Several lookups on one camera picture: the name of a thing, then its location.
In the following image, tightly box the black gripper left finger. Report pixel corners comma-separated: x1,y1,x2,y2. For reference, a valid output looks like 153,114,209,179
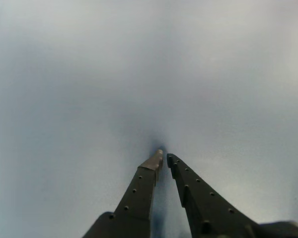
81,149,164,238

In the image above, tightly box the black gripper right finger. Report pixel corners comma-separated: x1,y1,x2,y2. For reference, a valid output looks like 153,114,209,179
166,153,261,238

